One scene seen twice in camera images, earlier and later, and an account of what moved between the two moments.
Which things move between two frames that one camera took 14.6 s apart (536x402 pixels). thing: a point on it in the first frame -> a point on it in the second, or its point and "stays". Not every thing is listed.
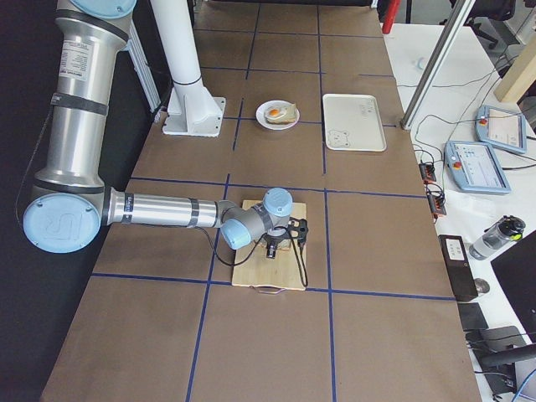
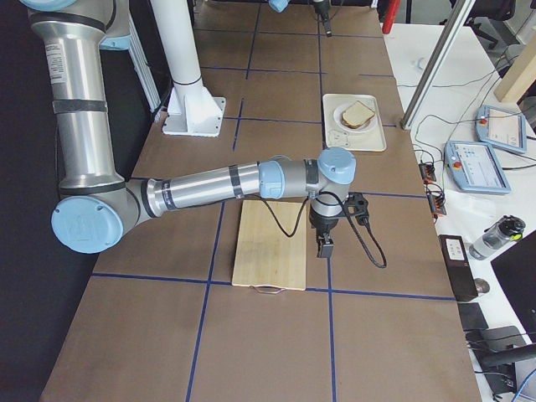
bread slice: x=285 y=245 -> x=357 y=115
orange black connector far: x=427 y=172 stays
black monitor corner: x=516 y=270 stays
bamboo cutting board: x=286 y=270 stays
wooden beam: x=520 y=76 stays
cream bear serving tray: x=353 y=122 stays
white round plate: x=262 y=120 -> x=337 y=118
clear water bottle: x=508 y=229 stays
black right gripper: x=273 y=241 -> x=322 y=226
